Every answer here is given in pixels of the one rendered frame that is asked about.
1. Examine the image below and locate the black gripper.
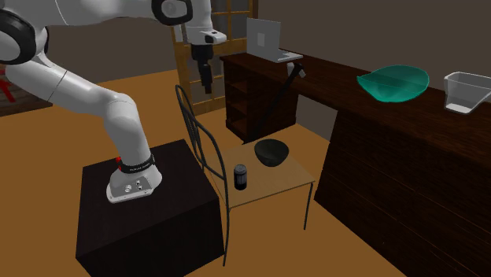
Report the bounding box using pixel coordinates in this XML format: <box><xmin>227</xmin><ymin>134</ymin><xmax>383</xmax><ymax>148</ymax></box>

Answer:
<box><xmin>191</xmin><ymin>44</ymin><xmax>213</xmax><ymax>95</ymax></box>

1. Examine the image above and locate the wooden framed glass door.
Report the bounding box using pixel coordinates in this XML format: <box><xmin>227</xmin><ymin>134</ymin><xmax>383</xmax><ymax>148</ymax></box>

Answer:
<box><xmin>171</xmin><ymin>0</ymin><xmax>260</xmax><ymax>116</ymax></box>

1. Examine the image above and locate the grey laptop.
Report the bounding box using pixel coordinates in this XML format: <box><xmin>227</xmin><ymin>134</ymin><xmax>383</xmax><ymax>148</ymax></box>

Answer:
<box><xmin>245</xmin><ymin>17</ymin><xmax>304</xmax><ymax>64</ymax></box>

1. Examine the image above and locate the black bowl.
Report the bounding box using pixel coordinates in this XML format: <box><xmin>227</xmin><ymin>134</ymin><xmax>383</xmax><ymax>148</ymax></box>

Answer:
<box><xmin>253</xmin><ymin>138</ymin><xmax>290</xmax><ymax>168</ymax></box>

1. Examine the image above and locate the black cylindrical can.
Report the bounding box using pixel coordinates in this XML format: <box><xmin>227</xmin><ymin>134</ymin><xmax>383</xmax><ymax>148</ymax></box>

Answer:
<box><xmin>234</xmin><ymin>164</ymin><xmax>248</xmax><ymax>191</ymax></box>

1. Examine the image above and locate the metal chair with wooden seat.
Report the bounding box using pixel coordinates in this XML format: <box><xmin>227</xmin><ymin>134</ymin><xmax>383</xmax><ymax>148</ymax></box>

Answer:
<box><xmin>175</xmin><ymin>84</ymin><xmax>316</xmax><ymax>268</ymax></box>

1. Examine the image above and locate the dark robot stand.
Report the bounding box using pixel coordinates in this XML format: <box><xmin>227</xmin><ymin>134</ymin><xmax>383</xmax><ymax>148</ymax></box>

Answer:
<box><xmin>75</xmin><ymin>138</ymin><xmax>226</xmax><ymax>277</ymax></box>

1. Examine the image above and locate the teal leaf-shaped bowl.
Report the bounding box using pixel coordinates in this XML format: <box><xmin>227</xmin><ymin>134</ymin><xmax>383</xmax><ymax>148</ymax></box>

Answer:
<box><xmin>356</xmin><ymin>65</ymin><xmax>430</xmax><ymax>103</ymax></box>

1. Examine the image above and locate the dark wooden desk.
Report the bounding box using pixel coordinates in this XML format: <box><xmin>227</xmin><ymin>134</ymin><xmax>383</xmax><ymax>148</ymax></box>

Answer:
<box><xmin>219</xmin><ymin>49</ymin><xmax>491</xmax><ymax>277</ymax></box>

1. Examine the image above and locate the clear measuring cup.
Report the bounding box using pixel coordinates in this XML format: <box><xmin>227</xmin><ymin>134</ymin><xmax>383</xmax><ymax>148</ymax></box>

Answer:
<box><xmin>443</xmin><ymin>71</ymin><xmax>491</xmax><ymax>115</ymax></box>

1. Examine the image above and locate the black-handled hammer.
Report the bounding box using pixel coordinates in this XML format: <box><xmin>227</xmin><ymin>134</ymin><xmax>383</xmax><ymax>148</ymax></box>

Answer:
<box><xmin>249</xmin><ymin>62</ymin><xmax>307</xmax><ymax>142</ymax></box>

